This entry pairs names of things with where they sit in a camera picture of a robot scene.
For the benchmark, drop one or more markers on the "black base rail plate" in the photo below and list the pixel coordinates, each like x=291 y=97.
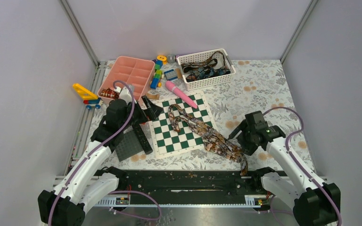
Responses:
x=182 y=187

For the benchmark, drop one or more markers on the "wooden rectangular block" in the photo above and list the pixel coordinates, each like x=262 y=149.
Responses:
x=179 y=74

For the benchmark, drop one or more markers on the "grey lego baseplate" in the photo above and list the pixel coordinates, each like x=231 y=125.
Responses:
x=128 y=147

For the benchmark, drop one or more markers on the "purple glitter microphone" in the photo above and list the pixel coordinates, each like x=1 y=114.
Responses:
x=171 y=58

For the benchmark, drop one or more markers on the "blue patterned tie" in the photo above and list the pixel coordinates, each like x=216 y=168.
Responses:
x=202 y=73

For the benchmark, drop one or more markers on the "wooden arch block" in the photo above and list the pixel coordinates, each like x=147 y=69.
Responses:
x=152 y=96

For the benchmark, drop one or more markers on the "green white chessboard mat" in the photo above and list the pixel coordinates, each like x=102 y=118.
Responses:
x=168 y=142

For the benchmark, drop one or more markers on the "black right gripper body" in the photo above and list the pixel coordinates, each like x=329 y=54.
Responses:
x=245 y=139

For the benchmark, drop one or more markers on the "yellow toy crane car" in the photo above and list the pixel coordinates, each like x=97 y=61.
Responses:
x=90 y=100

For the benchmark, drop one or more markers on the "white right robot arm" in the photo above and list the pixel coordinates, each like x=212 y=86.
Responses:
x=313 y=201

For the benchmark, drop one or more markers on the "rolled red patterned tie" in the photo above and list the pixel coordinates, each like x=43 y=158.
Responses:
x=109 y=93

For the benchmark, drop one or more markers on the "white perforated plastic basket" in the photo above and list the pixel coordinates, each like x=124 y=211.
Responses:
x=216 y=59

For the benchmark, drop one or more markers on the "pink divided organizer tray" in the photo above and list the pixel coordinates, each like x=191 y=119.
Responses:
x=133 y=71

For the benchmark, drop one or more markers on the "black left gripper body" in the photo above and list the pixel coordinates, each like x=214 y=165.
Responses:
x=139 y=117

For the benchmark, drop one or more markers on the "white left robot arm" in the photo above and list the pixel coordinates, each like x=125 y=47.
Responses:
x=69 y=201

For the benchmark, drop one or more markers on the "colourful lego block vehicle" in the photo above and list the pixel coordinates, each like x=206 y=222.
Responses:
x=158 y=73

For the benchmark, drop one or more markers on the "blue grey lego brick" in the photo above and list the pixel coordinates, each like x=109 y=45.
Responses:
x=170 y=75

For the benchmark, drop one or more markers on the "brown floral patterned tie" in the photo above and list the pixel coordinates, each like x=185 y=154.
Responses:
x=213 y=141

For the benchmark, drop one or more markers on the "black microphone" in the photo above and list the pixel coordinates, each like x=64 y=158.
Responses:
x=142 y=139

